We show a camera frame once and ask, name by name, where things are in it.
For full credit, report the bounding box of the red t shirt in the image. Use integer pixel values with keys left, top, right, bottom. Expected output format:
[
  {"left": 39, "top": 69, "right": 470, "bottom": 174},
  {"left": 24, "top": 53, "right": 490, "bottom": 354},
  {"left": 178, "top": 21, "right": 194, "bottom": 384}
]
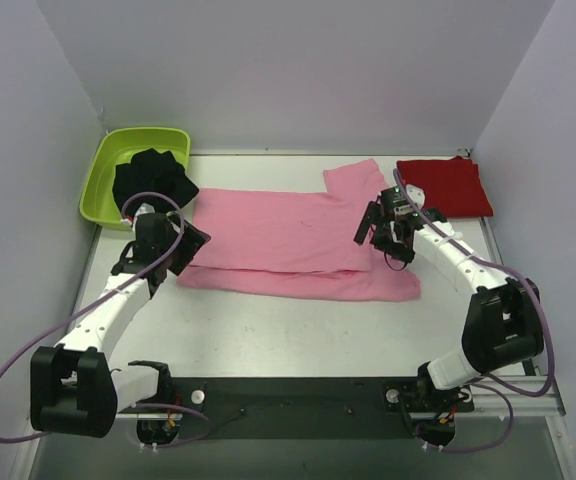
[{"left": 397, "top": 157, "right": 494, "bottom": 218}]

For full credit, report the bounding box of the pink t shirt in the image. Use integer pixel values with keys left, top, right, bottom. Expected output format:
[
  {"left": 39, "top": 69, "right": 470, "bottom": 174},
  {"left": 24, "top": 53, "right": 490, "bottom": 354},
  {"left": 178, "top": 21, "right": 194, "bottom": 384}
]
[{"left": 177, "top": 159, "right": 421, "bottom": 302}]

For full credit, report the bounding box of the green plastic basin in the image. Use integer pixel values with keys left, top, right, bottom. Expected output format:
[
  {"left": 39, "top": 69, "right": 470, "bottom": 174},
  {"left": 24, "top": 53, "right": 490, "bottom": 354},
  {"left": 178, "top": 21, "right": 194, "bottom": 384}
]
[{"left": 79, "top": 126, "right": 191, "bottom": 231}]

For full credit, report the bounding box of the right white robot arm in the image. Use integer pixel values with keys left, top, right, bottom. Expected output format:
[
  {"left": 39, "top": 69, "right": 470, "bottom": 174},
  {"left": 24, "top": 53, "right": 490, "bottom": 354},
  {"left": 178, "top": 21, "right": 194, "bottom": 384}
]
[{"left": 354, "top": 187, "right": 552, "bottom": 395}]

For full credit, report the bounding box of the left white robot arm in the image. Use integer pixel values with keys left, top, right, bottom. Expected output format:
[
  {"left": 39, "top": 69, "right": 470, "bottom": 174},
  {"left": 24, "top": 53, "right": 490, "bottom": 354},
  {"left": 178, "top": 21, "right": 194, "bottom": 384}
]
[{"left": 30, "top": 213, "right": 211, "bottom": 438}]

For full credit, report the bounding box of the black t shirt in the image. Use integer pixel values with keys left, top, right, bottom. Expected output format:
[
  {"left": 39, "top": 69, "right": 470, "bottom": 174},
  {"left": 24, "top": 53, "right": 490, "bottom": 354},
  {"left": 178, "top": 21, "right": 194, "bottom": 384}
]
[{"left": 112, "top": 149, "right": 199, "bottom": 217}]

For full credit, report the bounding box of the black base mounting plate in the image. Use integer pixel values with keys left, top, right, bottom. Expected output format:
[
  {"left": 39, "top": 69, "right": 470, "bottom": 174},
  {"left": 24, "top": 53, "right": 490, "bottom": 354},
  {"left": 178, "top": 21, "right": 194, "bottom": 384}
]
[{"left": 132, "top": 375, "right": 474, "bottom": 441}]

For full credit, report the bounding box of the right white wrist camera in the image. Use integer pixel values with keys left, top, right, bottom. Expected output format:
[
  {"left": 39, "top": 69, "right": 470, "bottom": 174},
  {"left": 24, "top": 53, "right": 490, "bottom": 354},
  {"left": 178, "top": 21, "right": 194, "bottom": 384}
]
[{"left": 406, "top": 184, "right": 425, "bottom": 208}]

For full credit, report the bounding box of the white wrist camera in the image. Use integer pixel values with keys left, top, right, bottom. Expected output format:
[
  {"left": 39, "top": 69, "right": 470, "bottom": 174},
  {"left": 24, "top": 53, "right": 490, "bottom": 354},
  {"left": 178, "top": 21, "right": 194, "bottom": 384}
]
[
  {"left": 406, "top": 184, "right": 425, "bottom": 208},
  {"left": 120, "top": 203, "right": 155, "bottom": 228}
]

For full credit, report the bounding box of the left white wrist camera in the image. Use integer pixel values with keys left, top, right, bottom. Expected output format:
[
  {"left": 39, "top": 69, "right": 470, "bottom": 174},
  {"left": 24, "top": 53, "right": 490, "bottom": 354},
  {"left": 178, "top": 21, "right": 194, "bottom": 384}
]
[{"left": 120, "top": 203, "right": 155, "bottom": 228}]

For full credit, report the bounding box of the aluminium extrusion rail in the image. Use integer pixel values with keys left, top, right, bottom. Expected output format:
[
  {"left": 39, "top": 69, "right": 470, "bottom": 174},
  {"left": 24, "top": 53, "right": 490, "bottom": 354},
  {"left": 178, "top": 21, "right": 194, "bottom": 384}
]
[{"left": 470, "top": 360, "right": 567, "bottom": 418}]

